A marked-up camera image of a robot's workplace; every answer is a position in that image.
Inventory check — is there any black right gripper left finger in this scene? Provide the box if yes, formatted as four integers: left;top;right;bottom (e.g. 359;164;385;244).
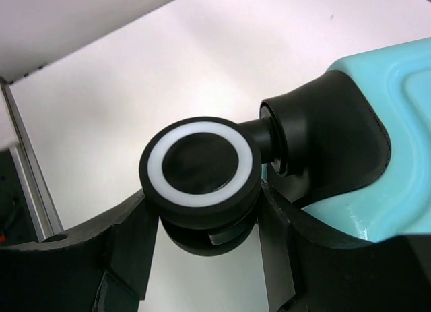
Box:
1;191;158;311

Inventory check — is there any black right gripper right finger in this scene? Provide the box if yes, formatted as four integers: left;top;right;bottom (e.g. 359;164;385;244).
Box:
258;183;430;311

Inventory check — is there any pink and teal suitcase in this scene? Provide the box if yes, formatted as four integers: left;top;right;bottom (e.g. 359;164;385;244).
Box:
139;38;430;255

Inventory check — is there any metal base rail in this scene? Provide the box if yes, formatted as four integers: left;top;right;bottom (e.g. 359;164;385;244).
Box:
1;79;63;241

